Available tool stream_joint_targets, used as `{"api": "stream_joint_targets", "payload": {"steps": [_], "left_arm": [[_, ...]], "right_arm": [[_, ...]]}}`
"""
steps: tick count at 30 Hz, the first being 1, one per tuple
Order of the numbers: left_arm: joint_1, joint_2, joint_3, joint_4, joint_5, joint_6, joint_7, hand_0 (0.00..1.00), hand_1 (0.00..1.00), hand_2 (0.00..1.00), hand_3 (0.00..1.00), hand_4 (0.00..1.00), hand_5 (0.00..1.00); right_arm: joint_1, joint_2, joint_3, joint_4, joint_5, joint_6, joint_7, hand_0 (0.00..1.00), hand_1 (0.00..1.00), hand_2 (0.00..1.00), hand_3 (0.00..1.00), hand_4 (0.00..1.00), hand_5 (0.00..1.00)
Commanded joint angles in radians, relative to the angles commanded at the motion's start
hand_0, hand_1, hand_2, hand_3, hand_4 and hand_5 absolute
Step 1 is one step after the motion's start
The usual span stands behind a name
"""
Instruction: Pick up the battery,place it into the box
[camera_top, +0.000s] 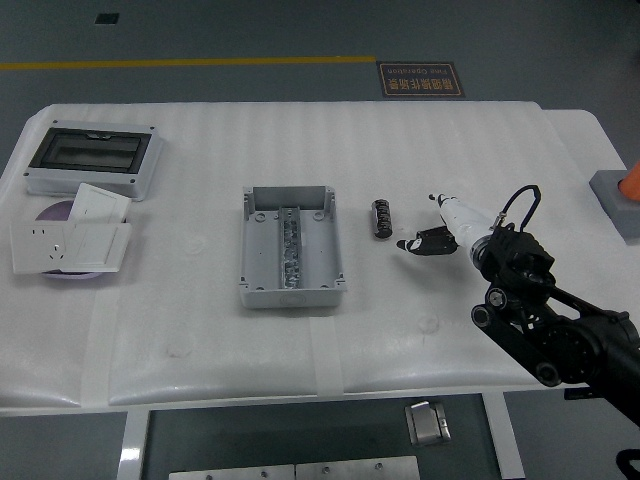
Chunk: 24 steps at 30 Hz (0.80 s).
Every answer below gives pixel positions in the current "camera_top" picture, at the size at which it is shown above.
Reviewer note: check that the black floor hatch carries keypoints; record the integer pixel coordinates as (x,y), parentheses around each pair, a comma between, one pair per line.
(106,19)

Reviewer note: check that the grey open plastic box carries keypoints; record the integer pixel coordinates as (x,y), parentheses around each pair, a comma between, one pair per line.
(260,250)

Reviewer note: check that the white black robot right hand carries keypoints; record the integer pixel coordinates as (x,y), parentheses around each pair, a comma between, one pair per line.
(462,220)

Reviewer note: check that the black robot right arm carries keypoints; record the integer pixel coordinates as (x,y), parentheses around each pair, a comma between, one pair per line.
(520,260)

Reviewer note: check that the grey box with dark window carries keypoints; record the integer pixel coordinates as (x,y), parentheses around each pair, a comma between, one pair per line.
(85,155)

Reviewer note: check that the white switch panel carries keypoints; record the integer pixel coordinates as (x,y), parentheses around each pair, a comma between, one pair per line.
(97,245)
(102,202)

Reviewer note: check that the white table frame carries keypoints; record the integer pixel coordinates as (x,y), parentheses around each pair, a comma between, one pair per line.
(132,440)

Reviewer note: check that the grey block base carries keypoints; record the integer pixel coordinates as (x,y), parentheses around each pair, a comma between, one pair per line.
(607,200)

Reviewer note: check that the silver metal bracket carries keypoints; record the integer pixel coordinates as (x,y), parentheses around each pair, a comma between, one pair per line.
(427,425)

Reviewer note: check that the white socket panel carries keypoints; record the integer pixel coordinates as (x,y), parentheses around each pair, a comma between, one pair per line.
(35,247)

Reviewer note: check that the black table control panel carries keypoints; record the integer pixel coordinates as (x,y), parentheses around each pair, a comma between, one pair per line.
(580,394)

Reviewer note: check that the grey metal plate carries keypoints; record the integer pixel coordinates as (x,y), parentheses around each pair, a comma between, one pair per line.
(357,469)
(230,473)

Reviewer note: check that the white foam mat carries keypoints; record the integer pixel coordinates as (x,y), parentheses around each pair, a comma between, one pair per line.
(200,325)

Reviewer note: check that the purple round plate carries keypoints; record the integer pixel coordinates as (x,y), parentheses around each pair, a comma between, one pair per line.
(55,212)

